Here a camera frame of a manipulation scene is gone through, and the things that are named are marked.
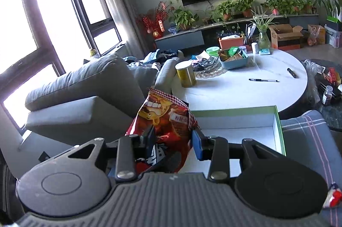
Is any red snack bag with face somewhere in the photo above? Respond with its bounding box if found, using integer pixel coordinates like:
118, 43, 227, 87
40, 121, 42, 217
126, 89, 196, 173

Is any white round coffee table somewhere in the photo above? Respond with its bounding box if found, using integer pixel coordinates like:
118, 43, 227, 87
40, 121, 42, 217
172, 49, 308, 112

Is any orange tissue box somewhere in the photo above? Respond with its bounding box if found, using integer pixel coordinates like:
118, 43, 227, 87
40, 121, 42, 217
218, 36, 244, 50

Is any blue snack basket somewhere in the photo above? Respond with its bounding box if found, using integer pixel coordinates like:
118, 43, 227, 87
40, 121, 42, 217
219, 51, 249, 70

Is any glass vase with plant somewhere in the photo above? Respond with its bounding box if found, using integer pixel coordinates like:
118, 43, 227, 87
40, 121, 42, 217
252, 11, 275, 49

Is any grey tv cabinet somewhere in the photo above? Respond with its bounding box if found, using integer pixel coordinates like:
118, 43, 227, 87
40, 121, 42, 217
155, 14, 319, 50

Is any blue striped tablecloth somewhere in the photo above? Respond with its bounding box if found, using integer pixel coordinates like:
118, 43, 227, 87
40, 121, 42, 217
280, 109, 342, 227

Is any yellow tin can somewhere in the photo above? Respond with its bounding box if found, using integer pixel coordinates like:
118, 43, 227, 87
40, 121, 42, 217
175, 60, 196, 88

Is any black marker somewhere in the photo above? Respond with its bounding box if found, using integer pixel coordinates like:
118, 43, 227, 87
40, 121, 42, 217
287, 68, 298, 79

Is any small red white blue wrapper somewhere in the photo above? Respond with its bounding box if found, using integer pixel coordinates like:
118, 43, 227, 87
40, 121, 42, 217
322, 182, 342, 209

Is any open cardboard box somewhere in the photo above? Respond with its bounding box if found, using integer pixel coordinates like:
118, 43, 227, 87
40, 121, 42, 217
269, 24, 304, 51

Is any grey sofa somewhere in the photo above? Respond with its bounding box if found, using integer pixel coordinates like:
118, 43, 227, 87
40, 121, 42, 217
25, 51, 184, 145

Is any red berry decoration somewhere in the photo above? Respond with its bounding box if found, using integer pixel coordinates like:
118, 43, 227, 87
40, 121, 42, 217
136, 1, 174, 39

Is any black pen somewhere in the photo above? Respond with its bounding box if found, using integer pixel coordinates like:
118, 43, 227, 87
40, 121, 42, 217
249, 79, 279, 83

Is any green cardboard box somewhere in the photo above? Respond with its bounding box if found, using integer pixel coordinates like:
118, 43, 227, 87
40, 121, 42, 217
184, 105, 286, 177

